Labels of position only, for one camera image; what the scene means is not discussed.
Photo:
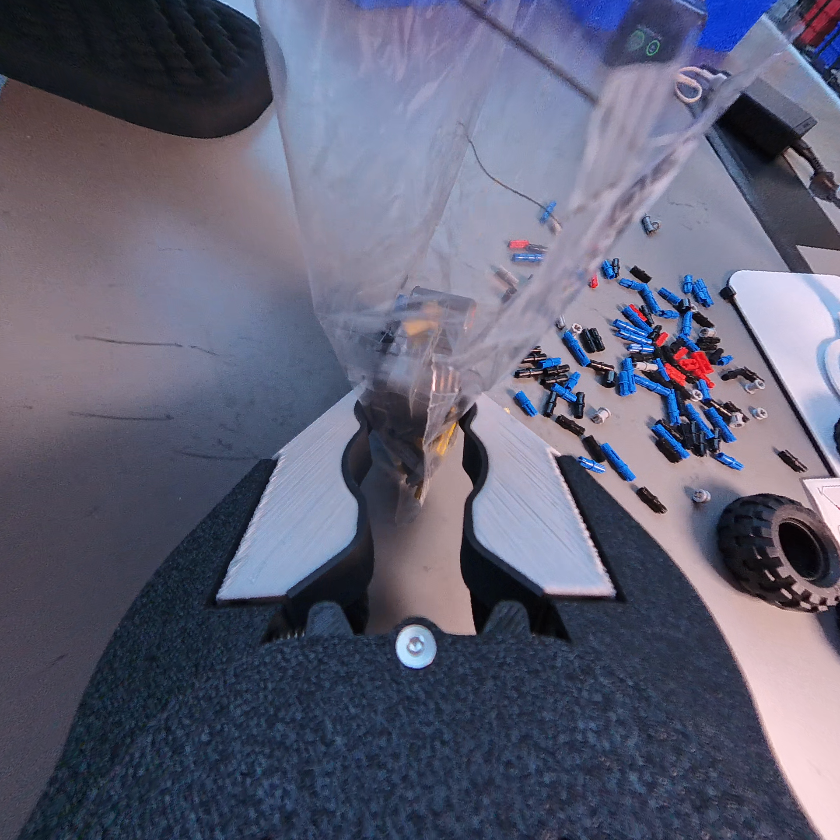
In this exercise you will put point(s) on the black digital timer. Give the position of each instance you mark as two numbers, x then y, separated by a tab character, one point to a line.
652	33

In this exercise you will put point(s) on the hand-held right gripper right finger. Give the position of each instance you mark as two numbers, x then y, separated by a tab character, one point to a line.
538	519

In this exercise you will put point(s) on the grey desk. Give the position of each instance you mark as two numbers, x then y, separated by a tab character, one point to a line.
131	328

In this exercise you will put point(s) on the black chair armrest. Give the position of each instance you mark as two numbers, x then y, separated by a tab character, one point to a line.
131	59

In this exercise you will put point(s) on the white sticker sheet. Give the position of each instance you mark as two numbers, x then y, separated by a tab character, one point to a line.
827	505

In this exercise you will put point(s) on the pile of small toy parts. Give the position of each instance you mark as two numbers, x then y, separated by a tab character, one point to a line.
656	368

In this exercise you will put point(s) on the blue plastic bin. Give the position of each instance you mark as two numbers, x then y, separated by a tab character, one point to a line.
709	20

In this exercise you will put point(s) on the clear plastic bag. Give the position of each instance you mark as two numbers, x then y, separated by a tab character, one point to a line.
433	171

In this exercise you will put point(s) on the white booklet stand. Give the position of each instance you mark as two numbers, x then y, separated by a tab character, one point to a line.
801	355

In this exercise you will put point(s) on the black toy tire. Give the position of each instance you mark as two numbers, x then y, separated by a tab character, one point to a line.
755	558

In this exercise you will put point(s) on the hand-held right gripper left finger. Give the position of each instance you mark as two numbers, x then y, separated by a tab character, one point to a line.
295	519

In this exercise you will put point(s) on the black power brick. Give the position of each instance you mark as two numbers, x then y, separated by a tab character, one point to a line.
768	121

